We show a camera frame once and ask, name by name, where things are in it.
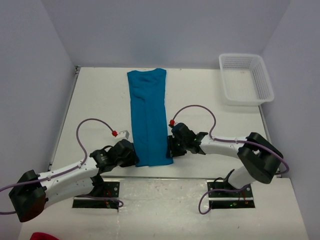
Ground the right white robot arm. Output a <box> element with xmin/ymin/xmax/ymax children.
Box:
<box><xmin>166</xmin><ymin>122</ymin><xmax>289</xmax><ymax>197</ymax></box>

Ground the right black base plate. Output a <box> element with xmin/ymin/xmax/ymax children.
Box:
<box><xmin>208</xmin><ymin>185</ymin><xmax>256</xmax><ymax>210</ymax></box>

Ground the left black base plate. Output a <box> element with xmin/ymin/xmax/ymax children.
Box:
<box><xmin>72</xmin><ymin>180</ymin><xmax>122</xmax><ymax>210</ymax></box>

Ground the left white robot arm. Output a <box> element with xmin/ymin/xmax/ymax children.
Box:
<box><xmin>8</xmin><ymin>139</ymin><xmax>139</xmax><ymax>223</ymax></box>

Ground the red cloth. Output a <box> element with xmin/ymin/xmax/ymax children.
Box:
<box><xmin>30</xmin><ymin>232</ymin><xmax>59</xmax><ymax>240</ymax></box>

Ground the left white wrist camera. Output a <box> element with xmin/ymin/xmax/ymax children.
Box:
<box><xmin>111</xmin><ymin>130</ymin><xmax>130</xmax><ymax>140</ymax></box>

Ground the blue t shirt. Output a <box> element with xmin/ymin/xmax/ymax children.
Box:
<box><xmin>127</xmin><ymin>68</ymin><xmax>174</xmax><ymax>167</ymax></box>

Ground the white plastic basket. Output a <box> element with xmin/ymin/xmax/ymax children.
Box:
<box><xmin>218</xmin><ymin>53</ymin><xmax>275</xmax><ymax>107</ymax></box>

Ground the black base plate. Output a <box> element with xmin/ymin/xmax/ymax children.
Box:
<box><xmin>72</xmin><ymin>180</ymin><xmax>122</xmax><ymax>210</ymax></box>
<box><xmin>208</xmin><ymin>185</ymin><xmax>256</xmax><ymax>210</ymax></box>

